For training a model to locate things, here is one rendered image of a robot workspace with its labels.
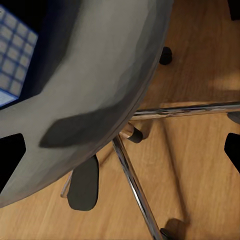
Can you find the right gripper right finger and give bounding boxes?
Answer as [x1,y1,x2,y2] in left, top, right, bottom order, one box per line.
[224,133,240,172]

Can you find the folder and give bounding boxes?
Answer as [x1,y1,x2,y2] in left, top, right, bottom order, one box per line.
[0,0,50,107]

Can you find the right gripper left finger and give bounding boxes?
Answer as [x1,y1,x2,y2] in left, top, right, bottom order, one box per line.
[0,133,26,193]

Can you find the swivel chair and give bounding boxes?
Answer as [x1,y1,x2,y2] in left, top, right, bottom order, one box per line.
[0,0,240,240]

